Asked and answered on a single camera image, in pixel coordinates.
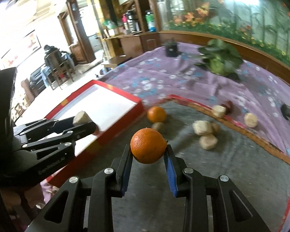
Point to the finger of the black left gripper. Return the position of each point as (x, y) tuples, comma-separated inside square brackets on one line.
[(46, 127), (42, 145)]

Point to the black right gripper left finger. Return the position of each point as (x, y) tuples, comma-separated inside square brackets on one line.
[(85, 204)]

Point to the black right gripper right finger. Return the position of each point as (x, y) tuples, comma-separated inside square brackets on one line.
[(211, 204)]

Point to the beige peeled fruit chunk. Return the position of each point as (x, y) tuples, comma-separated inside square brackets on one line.
[(81, 118)]

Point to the orange mandarin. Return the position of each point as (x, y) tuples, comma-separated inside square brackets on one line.
[(156, 114), (147, 145)]

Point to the brown longan fruit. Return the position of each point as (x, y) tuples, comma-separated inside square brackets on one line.
[(216, 128), (158, 126)]

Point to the dark red jujube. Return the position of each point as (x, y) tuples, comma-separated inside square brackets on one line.
[(228, 105)]

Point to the red white shallow box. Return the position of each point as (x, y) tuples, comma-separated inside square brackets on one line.
[(111, 108)]

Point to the grey felt mat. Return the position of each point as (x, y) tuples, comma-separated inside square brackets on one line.
[(149, 205)]

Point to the wooden chair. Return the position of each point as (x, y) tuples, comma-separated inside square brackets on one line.
[(60, 68)]

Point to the small wooden stool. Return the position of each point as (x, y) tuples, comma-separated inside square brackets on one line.
[(114, 62)]

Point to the purple floral tablecloth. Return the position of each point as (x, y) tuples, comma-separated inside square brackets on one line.
[(152, 76)]

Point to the small black clip object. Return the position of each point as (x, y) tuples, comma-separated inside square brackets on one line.
[(285, 110)]

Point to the green leafy vegetable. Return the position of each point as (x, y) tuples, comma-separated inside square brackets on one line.
[(219, 57)]

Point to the black cylindrical device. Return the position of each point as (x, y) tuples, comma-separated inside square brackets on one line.
[(171, 48)]

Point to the pink bottle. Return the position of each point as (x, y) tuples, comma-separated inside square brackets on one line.
[(124, 21)]

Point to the black thermos flask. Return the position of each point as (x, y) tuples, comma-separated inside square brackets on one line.
[(132, 21)]

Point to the wooden shelf cabinet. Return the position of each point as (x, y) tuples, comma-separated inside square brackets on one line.
[(132, 44)]

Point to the green water bottle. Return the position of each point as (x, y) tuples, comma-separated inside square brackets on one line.
[(150, 21)]

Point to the framed wall painting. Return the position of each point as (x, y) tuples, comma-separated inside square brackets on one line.
[(31, 42)]

